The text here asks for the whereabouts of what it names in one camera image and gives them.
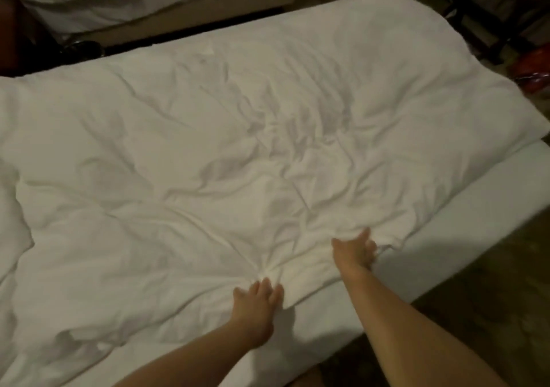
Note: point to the person's left hand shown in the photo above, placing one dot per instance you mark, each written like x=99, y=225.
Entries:
x=256, y=314

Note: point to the white bed sheet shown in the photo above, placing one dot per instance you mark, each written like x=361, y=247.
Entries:
x=481, y=215

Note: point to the person's right forearm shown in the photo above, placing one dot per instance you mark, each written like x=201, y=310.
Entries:
x=412, y=339

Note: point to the person's left forearm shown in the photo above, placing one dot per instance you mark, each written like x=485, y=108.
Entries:
x=198, y=361

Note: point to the red plastic bag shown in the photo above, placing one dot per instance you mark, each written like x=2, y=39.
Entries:
x=534, y=66

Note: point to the person's right hand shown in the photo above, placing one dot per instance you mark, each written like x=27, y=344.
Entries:
x=352, y=252

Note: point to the dark wooden luggage rack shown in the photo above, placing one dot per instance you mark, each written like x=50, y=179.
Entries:
x=498, y=4

